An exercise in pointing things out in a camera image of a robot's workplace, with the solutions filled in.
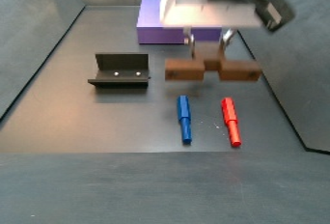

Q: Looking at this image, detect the purple base block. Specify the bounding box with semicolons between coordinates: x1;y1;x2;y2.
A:
135;0;223;45

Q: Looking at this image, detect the blue peg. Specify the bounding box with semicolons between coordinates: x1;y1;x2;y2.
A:
177;96;193;144

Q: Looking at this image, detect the brown T-shaped block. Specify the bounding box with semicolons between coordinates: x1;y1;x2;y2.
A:
165;42;262;81

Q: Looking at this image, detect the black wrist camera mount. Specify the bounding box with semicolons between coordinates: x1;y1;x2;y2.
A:
255;0;296;33

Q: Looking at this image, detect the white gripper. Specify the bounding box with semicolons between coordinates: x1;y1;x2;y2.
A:
161;0;262;58

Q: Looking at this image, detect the red peg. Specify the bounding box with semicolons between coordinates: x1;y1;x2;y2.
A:
221;98;241;148

